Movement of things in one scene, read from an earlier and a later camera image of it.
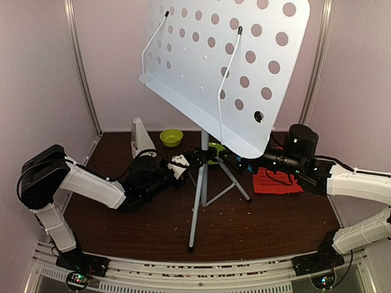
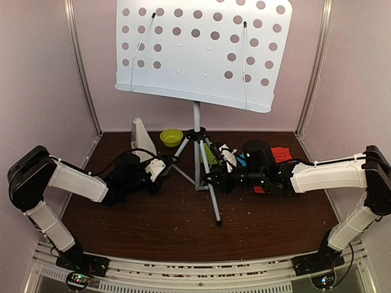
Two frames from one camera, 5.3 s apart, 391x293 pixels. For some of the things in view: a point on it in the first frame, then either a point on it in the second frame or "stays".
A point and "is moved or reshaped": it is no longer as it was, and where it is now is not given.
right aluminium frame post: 319,52 stays
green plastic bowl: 171,138 stays
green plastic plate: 219,148 -> 211,159
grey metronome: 141,140 stays
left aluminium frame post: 69,9 stays
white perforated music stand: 226,64 is moved or reshaped
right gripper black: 239,169 -> 223,184
